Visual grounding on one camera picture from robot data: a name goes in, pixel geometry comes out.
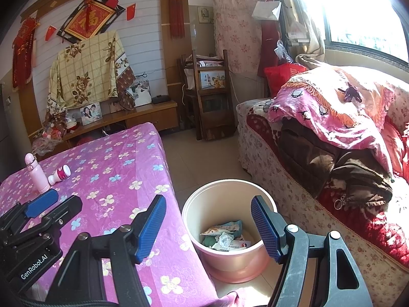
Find yellow floral checked cloth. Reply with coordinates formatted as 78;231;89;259
46;30;136;122

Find floral covered standing appliance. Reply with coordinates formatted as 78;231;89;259
212;0;267;74

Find couple photo frame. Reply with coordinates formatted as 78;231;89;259
80;102;103;126

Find wedding photo print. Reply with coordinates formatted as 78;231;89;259
132;79;151;107

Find white paper bag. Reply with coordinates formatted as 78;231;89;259
252;1;282;21

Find beige curtain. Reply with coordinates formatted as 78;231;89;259
275;0;326;64

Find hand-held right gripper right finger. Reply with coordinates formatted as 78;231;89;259
251;195;374;307

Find red plastic bag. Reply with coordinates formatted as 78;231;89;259
264;63;307;98

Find brown jacket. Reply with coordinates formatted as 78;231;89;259
278;118;393;210

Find red knot with banner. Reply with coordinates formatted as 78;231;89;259
12;17;40;90

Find dark red hanging garment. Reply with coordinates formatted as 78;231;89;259
257;19;283;77

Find pink cartoon print blanket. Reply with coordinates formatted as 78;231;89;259
268;67;397;180

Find framed red calligraphy picture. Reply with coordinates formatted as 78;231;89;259
57;0;126;43

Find window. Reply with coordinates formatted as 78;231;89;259
288;0;409;68

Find dark wooden chair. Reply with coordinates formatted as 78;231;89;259
177;49;235;141

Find colourful picture board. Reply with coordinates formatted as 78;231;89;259
200;70;226;89

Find cream plastic bucket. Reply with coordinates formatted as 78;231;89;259
181;180;278;283

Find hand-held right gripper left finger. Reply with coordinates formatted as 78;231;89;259
45;194;167;307

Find small framed wall picture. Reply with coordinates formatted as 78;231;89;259
197;6;214;24

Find floral covered sofa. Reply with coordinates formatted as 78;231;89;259
236;65;409;307

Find pink water bottle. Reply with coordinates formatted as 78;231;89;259
25;153;51;195

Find wooden television cabinet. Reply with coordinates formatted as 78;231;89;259
29;100;178;151

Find white pink-label yogurt bottle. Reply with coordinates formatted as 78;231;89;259
48;165;71;186

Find clear plastic bags with goods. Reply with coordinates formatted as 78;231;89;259
32;115;77;157

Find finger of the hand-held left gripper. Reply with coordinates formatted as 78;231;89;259
0;189;60;232
19;194;83;240

